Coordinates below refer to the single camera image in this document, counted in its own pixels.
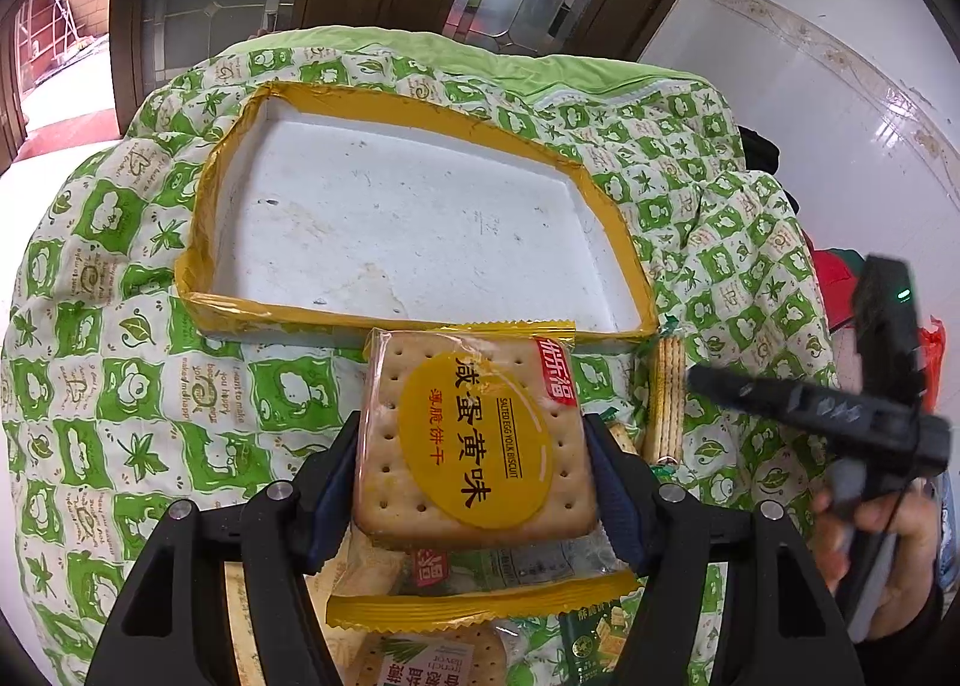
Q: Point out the dark green biscuit packet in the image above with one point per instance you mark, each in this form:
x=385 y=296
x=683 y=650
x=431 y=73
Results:
x=596 y=645

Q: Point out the green printed blanket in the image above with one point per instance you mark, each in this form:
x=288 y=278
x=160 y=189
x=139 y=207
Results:
x=135 y=371

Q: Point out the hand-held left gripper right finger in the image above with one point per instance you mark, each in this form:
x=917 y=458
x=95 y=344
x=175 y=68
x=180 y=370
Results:
x=619 y=506

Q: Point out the dark object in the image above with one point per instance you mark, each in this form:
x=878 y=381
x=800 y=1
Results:
x=757 y=146

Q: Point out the red plastic bag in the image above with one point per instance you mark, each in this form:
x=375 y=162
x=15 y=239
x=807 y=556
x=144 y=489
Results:
x=834 y=270

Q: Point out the white foam tray yellow tape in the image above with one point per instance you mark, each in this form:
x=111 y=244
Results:
x=412 y=221

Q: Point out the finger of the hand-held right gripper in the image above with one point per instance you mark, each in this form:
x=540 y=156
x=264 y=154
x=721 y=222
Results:
x=750 y=394

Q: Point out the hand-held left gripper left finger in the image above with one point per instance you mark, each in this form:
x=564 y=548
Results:
x=337 y=506

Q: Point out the clear soda cracker packet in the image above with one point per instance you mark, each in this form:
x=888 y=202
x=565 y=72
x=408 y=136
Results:
x=667 y=394
x=622 y=440

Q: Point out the yellow label biscuit packet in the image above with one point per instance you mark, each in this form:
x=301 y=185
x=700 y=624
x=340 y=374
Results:
x=465 y=431

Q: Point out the person's right forearm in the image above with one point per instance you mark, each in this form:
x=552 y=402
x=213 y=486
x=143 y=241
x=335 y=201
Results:
x=915 y=652

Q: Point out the white green label biscuit packet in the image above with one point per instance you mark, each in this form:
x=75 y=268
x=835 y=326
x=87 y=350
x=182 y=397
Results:
x=427 y=660

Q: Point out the person's right hand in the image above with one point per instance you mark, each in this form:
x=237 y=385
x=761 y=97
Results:
x=911 y=551

